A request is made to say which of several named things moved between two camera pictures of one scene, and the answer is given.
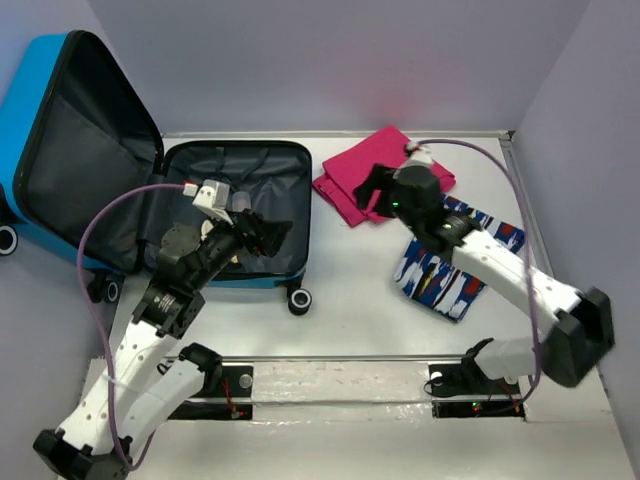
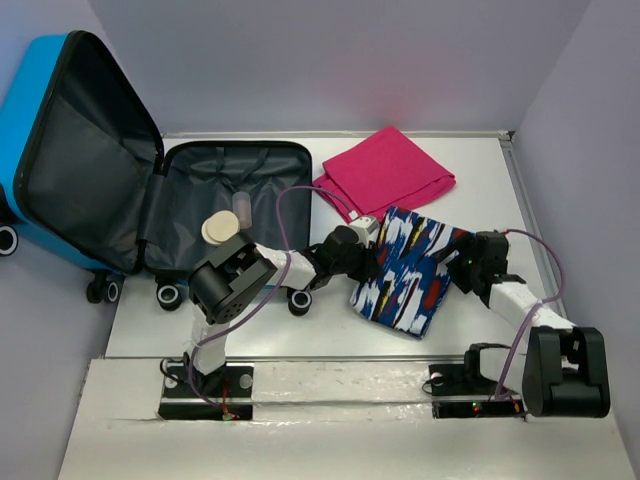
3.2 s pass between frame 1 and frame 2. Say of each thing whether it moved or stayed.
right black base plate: stayed
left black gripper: moved
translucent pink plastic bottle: stayed
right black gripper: moved
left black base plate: stayed
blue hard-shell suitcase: stayed
